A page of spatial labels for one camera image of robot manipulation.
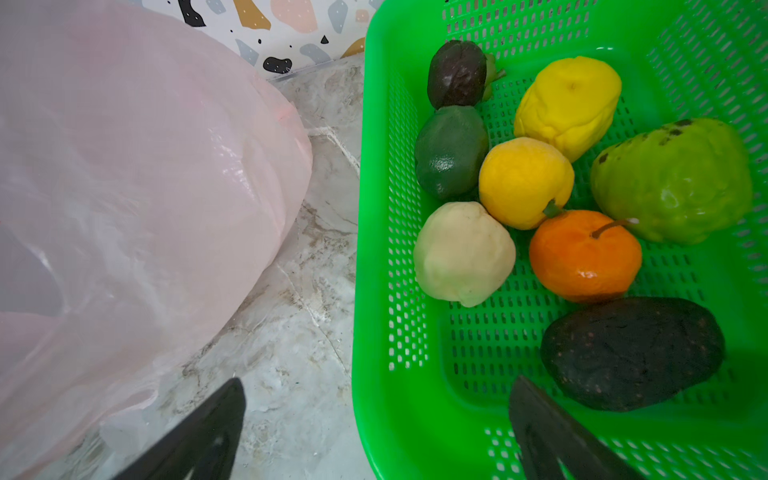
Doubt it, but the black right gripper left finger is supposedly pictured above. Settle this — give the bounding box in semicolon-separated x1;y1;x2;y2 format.
116;378;246;480

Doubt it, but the dark purple mangosteen fruit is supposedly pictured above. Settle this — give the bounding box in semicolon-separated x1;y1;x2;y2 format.
427;40;506;110

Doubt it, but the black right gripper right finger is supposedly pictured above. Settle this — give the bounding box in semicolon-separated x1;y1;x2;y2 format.
508;375;642;479

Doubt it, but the small yellow fruit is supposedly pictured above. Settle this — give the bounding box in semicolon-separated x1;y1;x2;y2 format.
478;137;575;230

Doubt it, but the green custard apple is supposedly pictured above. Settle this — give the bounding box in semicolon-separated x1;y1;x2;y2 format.
590;118;754;245

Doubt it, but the dark avocado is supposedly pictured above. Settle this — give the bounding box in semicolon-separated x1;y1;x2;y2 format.
540;297;726;412

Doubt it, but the yellow lemon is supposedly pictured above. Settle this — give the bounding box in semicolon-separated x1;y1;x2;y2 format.
514;56;622;162

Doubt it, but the orange fruit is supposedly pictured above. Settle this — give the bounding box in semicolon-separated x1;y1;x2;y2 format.
529;210;642;303

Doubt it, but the pink plastic bag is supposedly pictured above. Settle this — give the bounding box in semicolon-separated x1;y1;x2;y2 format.
1;1;313;479

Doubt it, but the beige pear fruit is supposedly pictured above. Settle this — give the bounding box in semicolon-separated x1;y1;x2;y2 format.
414;202;516;307

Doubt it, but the green plastic basket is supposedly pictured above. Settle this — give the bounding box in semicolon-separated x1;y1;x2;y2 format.
352;1;767;479

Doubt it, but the dark green lime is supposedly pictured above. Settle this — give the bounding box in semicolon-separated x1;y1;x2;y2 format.
414;105;490;201

